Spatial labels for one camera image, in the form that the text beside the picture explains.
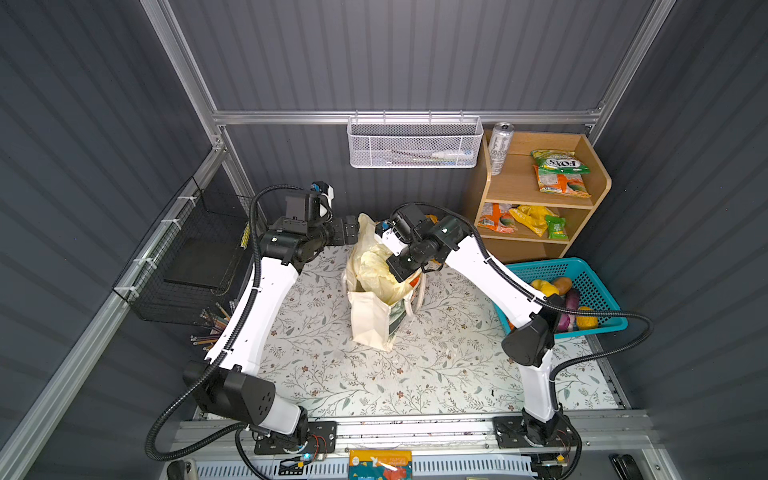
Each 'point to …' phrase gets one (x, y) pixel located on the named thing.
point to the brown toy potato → (563, 284)
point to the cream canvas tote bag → (376, 323)
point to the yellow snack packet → (533, 216)
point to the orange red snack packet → (498, 217)
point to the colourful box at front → (380, 465)
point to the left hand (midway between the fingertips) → (342, 223)
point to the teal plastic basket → (582, 282)
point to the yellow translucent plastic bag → (367, 263)
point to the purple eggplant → (567, 321)
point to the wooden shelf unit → (518, 185)
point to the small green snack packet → (556, 227)
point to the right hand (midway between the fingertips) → (393, 271)
